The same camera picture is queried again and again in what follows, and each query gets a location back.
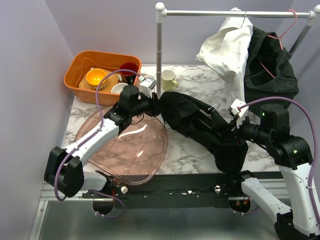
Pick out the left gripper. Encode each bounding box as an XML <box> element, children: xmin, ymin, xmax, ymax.
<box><xmin>129</xmin><ymin>90</ymin><xmax>167</xmax><ymax>117</ymax></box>

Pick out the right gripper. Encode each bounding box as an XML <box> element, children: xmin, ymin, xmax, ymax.
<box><xmin>221</xmin><ymin>111</ymin><xmax>273</xmax><ymax>146</ymax></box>

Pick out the grey hanger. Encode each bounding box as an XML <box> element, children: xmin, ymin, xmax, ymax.
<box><xmin>197</xmin><ymin>103</ymin><xmax>222</xmax><ymax>131</ymax></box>
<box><xmin>240</xmin><ymin>9</ymin><xmax>248</xmax><ymax>28</ymax></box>

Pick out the plain black garment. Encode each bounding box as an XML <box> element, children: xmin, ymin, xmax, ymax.
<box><xmin>158</xmin><ymin>91</ymin><xmax>249</xmax><ymax>174</ymax></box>

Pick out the black dotted garment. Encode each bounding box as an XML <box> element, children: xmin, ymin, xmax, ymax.
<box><xmin>244</xmin><ymin>26</ymin><xmax>299</xmax><ymax>103</ymax></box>

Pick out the pink wire hanger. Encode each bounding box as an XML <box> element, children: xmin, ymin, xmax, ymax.
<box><xmin>259</xmin><ymin>9</ymin><xmax>298</xmax><ymax>79</ymax></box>

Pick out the white skirt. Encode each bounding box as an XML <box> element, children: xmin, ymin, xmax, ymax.
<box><xmin>196</xmin><ymin>17</ymin><xmax>253</xmax><ymax>107</ymax></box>

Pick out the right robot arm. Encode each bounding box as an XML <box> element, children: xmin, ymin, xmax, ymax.
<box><xmin>230</xmin><ymin>103</ymin><xmax>320</xmax><ymax>240</ymax></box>

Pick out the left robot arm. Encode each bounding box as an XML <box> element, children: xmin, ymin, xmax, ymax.
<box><xmin>44</xmin><ymin>85</ymin><xmax>158</xmax><ymax>201</ymax></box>

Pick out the white bowl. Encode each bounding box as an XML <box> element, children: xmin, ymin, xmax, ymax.
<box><xmin>110</xmin><ymin>82</ymin><xmax>128</xmax><ymax>94</ymax></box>

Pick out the red and black mug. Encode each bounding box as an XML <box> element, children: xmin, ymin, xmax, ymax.
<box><xmin>120</xmin><ymin>62</ymin><xmax>139</xmax><ymax>85</ymax></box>

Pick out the yellow-green mug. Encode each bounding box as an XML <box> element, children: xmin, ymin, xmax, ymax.
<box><xmin>161</xmin><ymin>69</ymin><xmax>179</xmax><ymax>91</ymax></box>

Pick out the yellow woven plate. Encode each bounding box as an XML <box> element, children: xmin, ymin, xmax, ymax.
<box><xmin>79</xmin><ymin>68</ymin><xmax>119</xmax><ymax>93</ymax></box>

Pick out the clear pink plastic basin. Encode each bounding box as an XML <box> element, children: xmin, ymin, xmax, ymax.
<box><xmin>84</xmin><ymin>114</ymin><xmax>168</xmax><ymax>186</ymax></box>

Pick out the yellow bowl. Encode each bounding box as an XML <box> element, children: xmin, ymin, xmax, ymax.
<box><xmin>85</xmin><ymin>68</ymin><xmax>107</xmax><ymax>90</ymax></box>

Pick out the orange plastic bin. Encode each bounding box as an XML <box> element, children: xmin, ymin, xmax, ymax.
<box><xmin>63</xmin><ymin>50</ymin><xmax>142</xmax><ymax>104</ymax></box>

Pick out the white clothes rack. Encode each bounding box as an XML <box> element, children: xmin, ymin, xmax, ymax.
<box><xmin>155</xmin><ymin>2</ymin><xmax>320</xmax><ymax>95</ymax></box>

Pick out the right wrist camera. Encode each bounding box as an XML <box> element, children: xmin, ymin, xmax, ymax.
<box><xmin>228</xmin><ymin>99</ymin><xmax>249</xmax><ymax>129</ymax></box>

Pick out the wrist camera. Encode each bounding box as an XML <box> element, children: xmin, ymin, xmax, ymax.
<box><xmin>138</xmin><ymin>75</ymin><xmax>157</xmax><ymax>98</ymax></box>
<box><xmin>228</xmin><ymin>99</ymin><xmax>249</xmax><ymax>129</ymax></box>

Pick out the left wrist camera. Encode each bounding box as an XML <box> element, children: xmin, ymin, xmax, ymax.
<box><xmin>138</xmin><ymin>75</ymin><xmax>157</xmax><ymax>98</ymax></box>

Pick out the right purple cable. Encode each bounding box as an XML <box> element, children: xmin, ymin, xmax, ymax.
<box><xmin>237</xmin><ymin>96</ymin><xmax>320</xmax><ymax>226</ymax></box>

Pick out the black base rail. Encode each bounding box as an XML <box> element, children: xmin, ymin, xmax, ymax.
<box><xmin>82</xmin><ymin>171</ymin><xmax>255</xmax><ymax>213</ymax></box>

